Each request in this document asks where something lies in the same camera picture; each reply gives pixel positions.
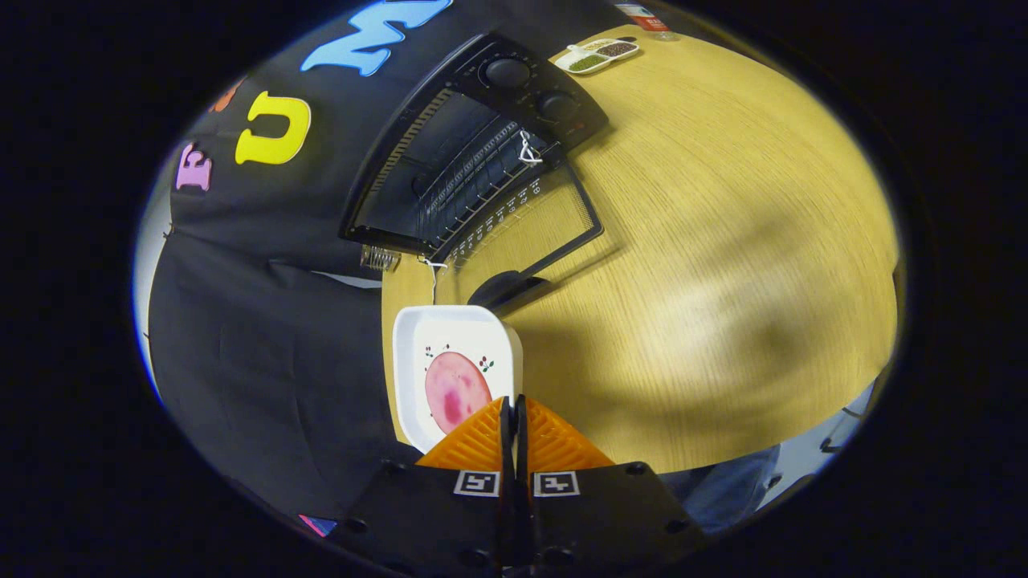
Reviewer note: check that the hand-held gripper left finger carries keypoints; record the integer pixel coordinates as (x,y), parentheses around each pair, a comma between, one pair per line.
(450,522)

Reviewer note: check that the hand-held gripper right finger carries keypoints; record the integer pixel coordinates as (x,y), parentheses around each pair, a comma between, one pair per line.
(594,522)

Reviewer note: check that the pink ham slice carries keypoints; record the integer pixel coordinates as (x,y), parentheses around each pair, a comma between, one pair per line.
(454,389)

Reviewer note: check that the white square dish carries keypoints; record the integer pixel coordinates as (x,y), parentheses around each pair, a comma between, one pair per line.
(418,337)

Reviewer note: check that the black toaster oven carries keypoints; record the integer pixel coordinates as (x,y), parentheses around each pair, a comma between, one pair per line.
(566,120)

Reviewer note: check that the metal oven rack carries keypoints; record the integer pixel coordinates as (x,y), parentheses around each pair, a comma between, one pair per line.
(474,172)

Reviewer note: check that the person's blue trouser leg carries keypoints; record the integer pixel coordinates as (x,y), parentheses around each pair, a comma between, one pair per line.
(731,486)

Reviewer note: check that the black backdrop cloth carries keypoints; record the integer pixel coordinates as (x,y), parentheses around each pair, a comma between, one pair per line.
(265,361)

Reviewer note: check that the white divided dish with beans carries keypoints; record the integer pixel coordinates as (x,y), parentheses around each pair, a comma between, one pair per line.
(586,62)

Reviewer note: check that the clear plastic water bottle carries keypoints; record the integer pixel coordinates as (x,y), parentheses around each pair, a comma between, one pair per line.
(646,20)

